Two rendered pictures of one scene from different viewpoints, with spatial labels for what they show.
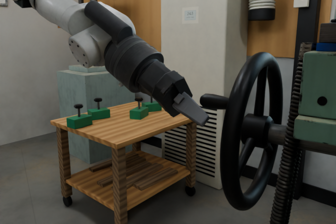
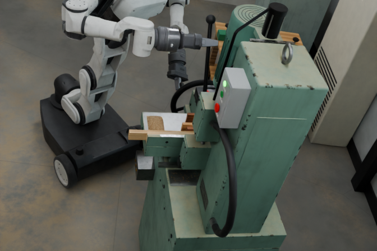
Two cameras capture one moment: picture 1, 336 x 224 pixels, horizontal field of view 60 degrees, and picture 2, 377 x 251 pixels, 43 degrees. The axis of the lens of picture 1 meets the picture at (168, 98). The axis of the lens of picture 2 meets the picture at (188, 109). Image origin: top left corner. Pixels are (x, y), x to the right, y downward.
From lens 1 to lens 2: 2.04 m
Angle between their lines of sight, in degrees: 44
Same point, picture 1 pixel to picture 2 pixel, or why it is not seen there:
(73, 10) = (173, 24)
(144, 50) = (175, 57)
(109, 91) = (293, 8)
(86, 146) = not seen: hidden behind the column
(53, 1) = (172, 14)
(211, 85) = (343, 61)
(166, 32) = not seen: outside the picture
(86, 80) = not seen: outside the picture
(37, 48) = not seen: outside the picture
